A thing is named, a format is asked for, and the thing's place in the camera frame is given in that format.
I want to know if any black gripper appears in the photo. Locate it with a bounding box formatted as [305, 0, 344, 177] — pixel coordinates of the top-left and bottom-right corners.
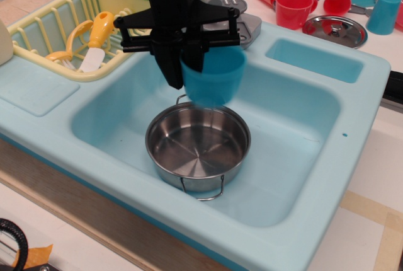
[114, 0, 240, 89]

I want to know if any blue plastic cup with handle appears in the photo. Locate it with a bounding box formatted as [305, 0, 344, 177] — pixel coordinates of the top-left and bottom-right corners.
[180, 46, 247, 107]

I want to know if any stainless steel pot lid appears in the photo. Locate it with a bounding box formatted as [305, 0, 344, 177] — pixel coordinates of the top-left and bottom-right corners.
[302, 15, 368, 49]

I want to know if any red cup upside down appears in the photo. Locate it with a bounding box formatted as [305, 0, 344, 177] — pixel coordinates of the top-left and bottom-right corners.
[323, 0, 351, 16]

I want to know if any blue cup upside down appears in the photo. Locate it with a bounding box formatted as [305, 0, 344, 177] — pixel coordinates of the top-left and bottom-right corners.
[366, 0, 402, 35]

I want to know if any grey toy fork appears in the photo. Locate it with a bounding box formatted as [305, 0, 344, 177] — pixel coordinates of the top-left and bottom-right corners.
[222, 0, 253, 49]

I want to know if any yellow dish drying rack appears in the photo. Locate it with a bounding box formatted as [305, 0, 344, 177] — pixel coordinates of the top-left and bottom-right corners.
[7, 0, 150, 82]

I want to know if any yellow toy brush spoon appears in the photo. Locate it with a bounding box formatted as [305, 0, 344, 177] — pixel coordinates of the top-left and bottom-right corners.
[45, 20, 93, 70]

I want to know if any light blue toy sink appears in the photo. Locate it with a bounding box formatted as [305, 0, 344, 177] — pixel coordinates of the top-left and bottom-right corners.
[1, 23, 390, 270]

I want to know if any cream plastic object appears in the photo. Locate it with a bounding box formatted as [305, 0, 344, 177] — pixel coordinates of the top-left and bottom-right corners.
[0, 20, 14, 65]

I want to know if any black bar at edge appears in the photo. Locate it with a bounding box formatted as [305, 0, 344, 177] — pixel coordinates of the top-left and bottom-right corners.
[383, 71, 403, 104]

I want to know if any orange tape piece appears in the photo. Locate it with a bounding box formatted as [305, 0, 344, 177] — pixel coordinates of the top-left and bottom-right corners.
[24, 244, 53, 270]

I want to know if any yellow handled toy knife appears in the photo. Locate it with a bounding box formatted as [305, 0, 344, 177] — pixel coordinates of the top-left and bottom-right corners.
[79, 11, 114, 72]

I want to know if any red cup with handle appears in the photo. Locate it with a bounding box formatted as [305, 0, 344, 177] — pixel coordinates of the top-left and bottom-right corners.
[275, 0, 318, 30]

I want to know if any blue handled toy utensil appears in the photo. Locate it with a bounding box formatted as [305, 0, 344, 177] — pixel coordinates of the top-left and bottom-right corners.
[348, 0, 378, 18]

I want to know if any black braided cable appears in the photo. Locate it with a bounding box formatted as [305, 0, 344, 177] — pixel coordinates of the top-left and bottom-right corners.
[0, 218, 29, 271]

